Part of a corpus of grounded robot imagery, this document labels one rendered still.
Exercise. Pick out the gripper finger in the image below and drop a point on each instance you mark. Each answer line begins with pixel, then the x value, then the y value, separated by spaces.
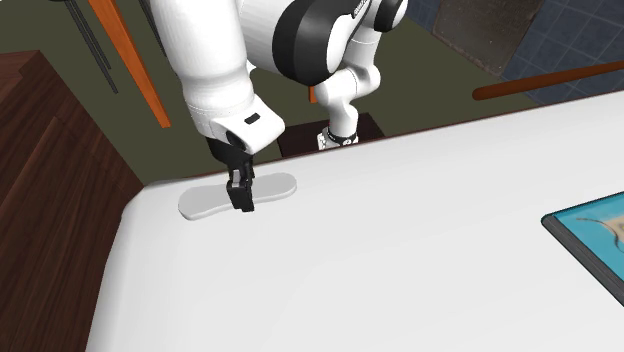
pixel 248 192
pixel 235 195

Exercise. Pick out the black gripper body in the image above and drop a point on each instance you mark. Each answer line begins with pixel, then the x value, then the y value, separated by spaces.
pixel 225 152

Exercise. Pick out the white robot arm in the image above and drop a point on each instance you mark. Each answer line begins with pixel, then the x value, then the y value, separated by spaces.
pixel 209 63

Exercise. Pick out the white flat oblong object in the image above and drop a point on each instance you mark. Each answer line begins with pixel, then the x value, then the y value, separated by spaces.
pixel 200 204

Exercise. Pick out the dark robot stand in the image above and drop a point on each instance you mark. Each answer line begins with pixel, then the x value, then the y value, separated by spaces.
pixel 302 139

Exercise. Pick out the white rounded table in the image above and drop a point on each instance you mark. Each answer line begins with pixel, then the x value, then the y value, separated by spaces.
pixel 365 253

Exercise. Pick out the orange wooden plank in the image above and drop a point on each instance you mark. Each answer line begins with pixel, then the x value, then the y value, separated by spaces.
pixel 129 58

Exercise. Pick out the dark thin metal rods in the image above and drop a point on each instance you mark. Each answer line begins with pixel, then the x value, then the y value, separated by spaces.
pixel 92 48

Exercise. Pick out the dark brown wooden furniture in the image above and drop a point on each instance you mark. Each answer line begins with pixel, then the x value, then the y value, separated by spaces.
pixel 44 195

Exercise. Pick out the grey floor mat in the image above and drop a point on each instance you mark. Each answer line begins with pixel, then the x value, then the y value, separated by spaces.
pixel 482 29

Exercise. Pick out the brown wooden rod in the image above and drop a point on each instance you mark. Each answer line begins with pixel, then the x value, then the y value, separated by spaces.
pixel 546 80

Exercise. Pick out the dark-framed blue tablet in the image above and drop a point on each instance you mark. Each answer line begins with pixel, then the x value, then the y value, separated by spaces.
pixel 597 229

